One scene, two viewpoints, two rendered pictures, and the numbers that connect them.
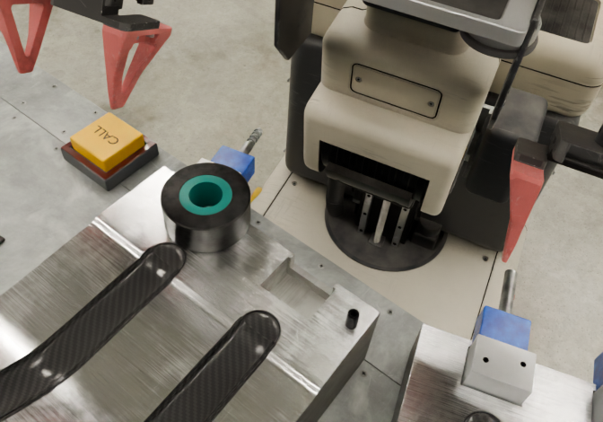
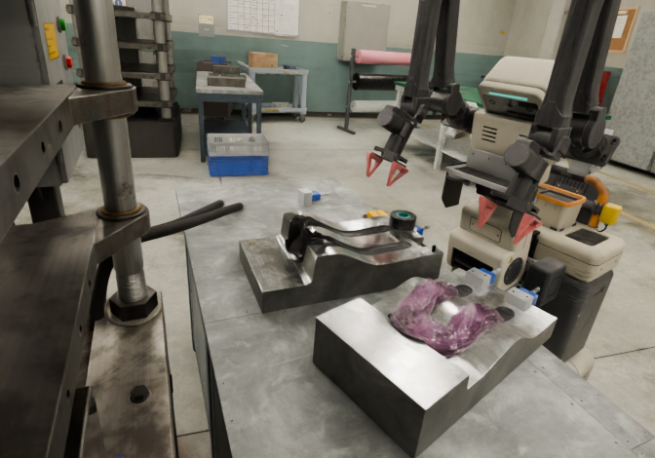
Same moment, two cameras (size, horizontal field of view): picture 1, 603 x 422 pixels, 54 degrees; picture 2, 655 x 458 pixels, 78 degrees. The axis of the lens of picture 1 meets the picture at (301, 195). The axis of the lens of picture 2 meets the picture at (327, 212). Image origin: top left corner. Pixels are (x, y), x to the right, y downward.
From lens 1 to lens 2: 0.82 m
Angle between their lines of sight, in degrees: 36
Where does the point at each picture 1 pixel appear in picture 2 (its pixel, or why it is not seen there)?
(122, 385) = (365, 242)
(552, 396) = (494, 291)
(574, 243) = not seen: hidden behind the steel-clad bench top
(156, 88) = not seen: hidden behind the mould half
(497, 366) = (476, 273)
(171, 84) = not seen: hidden behind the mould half
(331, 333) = (426, 250)
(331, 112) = (459, 234)
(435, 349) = (459, 272)
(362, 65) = (474, 217)
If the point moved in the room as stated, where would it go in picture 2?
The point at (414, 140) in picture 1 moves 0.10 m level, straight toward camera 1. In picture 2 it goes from (488, 248) to (473, 256)
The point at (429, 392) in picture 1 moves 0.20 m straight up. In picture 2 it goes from (451, 277) to (468, 206)
